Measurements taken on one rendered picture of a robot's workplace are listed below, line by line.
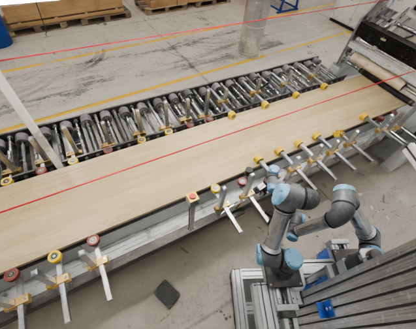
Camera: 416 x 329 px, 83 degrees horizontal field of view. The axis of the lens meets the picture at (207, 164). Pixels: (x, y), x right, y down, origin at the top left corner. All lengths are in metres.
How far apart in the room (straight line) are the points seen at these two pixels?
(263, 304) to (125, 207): 1.19
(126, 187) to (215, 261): 1.26
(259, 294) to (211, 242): 1.18
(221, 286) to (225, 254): 0.32
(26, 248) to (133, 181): 0.84
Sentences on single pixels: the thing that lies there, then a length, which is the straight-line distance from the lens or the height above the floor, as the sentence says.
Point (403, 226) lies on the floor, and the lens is 3.90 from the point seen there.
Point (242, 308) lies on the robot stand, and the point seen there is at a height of 0.23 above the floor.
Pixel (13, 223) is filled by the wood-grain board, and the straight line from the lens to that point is 2.25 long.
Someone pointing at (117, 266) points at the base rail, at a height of 0.70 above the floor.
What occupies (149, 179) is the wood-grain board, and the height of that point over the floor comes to 0.90.
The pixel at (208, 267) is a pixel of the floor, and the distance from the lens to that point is 2.71.
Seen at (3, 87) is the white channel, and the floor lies 1.67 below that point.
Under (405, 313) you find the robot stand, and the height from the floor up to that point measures 1.72.
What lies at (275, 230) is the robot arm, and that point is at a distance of 1.38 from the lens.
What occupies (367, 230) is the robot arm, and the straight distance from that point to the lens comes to 1.77.
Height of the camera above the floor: 2.61
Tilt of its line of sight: 52 degrees down
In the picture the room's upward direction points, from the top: 7 degrees clockwise
